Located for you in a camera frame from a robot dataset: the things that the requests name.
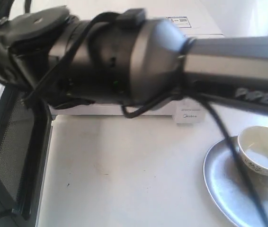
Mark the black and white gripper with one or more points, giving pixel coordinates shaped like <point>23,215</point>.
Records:
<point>23,35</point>

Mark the white microwave door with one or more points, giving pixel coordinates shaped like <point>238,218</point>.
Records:
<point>24,139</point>

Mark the white ceramic bowl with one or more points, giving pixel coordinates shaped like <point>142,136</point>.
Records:
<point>253,148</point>

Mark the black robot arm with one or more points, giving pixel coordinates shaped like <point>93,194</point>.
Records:
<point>128,60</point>

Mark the round silver metal plate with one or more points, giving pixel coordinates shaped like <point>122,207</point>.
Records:
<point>227,189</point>

